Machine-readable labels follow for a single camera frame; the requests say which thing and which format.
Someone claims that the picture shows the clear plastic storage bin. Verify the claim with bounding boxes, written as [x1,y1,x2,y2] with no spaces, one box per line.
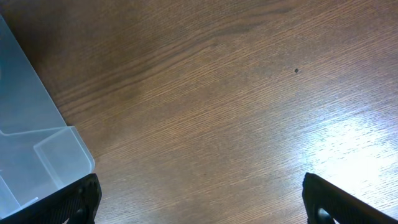
[1,20,95,218]

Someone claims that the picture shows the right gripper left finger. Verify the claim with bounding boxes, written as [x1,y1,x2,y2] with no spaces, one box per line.
[1,174,102,224]

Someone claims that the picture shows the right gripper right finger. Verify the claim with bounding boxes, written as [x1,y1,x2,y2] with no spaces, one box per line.
[302,172,397,224]

